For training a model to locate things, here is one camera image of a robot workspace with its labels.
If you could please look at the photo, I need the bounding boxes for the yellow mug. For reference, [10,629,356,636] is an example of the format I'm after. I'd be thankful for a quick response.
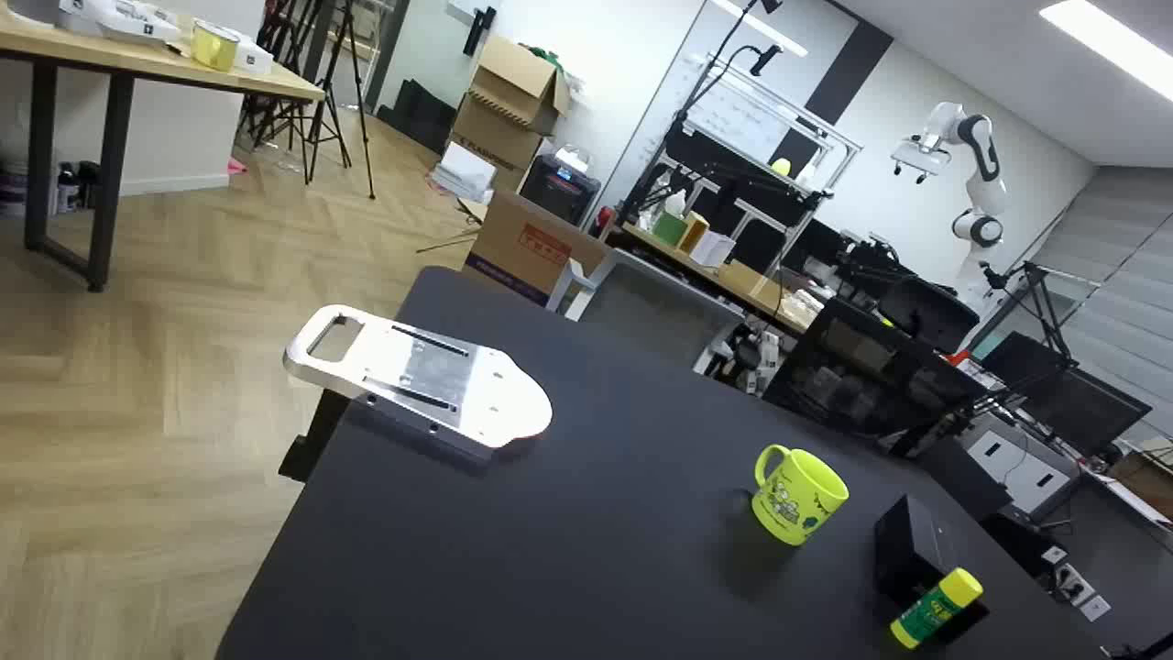
[752,443,851,547]

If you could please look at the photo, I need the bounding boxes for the wooden table with black legs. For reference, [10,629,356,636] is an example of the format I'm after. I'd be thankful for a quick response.
[0,4,321,294]

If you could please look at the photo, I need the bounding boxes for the grey chair back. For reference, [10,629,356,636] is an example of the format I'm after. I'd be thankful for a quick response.
[548,248,741,376]

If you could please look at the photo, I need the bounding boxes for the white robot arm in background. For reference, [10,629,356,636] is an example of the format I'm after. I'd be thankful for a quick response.
[892,104,1010,248]

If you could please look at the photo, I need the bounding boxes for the stacked cardboard boxes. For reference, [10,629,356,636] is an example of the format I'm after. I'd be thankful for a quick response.
[453,38,569,169]

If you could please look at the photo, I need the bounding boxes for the brown cardboard box red print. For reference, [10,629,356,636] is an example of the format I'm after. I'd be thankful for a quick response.
[465,190,610,303]

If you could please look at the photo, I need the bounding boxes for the black box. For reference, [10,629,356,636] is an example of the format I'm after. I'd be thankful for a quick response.
[872,497,973,607]

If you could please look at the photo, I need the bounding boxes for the white flat mounting plate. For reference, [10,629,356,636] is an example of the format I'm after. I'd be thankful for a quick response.
[283,303,554,456]

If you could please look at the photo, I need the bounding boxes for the black monitor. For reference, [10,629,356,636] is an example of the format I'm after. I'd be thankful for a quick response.
[983,334,1147,456]

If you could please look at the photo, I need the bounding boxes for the black tripod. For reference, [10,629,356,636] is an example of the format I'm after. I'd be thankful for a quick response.
[242,0,374,181]

